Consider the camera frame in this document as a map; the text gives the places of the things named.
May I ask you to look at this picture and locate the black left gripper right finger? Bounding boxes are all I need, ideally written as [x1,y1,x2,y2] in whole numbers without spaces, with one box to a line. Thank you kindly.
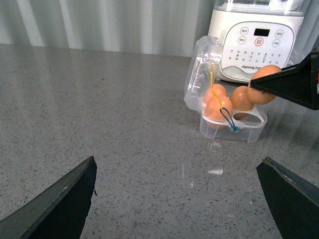
[256,157,319,239]

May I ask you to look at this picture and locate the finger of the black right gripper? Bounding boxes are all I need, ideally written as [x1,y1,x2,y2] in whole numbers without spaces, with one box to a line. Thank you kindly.
[251,47,319,110]

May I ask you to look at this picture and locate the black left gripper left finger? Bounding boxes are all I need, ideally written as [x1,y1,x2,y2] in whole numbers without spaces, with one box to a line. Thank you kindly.
[0,156,97,239]

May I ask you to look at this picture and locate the brown egg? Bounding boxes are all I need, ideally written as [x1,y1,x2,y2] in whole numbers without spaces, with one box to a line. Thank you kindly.
[247,65,281,105]

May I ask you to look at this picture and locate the clear plastic egg box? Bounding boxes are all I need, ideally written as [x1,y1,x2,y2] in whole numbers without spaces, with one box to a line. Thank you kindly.
[184,36,267,143]

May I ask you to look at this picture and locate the brown egg box back-right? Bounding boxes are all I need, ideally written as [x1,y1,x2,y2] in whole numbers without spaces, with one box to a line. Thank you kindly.
[229,86,254,112]

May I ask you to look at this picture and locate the brown egg box back-left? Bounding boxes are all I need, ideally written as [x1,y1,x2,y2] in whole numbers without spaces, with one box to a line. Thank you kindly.
[202,84,227,104]

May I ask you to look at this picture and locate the brown egg box front-left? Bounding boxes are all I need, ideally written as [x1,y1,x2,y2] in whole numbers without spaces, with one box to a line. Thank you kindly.
[204,96,233,129]

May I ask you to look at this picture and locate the white soymilk maker appliance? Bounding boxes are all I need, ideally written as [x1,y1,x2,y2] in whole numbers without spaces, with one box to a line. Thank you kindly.
[208,0,310,83]

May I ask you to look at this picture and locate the blue rubber band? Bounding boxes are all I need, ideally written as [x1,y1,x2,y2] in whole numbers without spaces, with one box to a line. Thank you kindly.
[219,107,240,132]

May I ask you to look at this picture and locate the yellow rubber band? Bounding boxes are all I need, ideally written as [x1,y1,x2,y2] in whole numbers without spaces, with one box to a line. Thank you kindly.
[209,63,227,108]

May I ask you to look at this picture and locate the grey curtain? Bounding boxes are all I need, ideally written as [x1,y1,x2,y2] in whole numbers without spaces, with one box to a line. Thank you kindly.
[0,0,214,56]

